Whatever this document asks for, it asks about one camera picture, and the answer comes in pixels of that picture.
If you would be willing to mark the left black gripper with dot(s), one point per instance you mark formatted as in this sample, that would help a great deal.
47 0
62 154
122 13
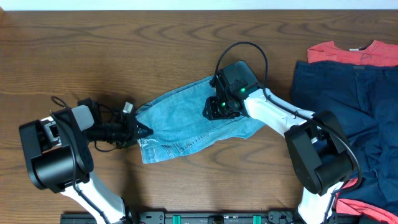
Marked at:
133 128

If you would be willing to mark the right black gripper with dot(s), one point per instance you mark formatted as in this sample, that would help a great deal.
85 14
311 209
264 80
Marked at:
213 112

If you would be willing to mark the light blue jeans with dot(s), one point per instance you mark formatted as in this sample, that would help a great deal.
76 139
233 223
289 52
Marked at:
179 126

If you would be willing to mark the dark navy shorts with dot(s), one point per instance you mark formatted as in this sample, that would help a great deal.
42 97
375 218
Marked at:
364 98

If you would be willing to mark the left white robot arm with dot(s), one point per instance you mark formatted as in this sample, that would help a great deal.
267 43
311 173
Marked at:
58 158

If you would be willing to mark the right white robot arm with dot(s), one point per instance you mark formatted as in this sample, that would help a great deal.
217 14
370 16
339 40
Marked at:
319 149

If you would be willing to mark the red t-shirt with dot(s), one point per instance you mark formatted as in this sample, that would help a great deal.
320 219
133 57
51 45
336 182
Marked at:
376 54

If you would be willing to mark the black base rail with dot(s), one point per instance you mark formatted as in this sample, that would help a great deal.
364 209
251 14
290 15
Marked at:
160 217

